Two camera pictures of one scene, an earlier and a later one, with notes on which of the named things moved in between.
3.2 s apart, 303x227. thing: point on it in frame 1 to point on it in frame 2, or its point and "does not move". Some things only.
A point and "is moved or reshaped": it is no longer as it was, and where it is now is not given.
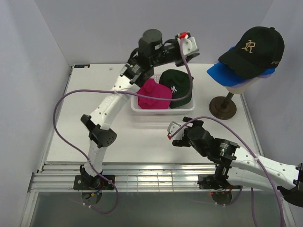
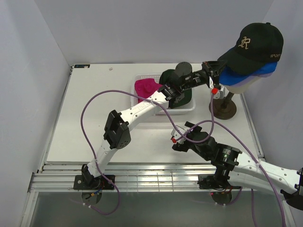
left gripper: (179, 61) to (211, 69)
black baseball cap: (259, 49) is moved or reshaped
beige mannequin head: (241, 89) does not move
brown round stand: (223, 107) does not move
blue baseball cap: (222, 74) is moved or reshaped
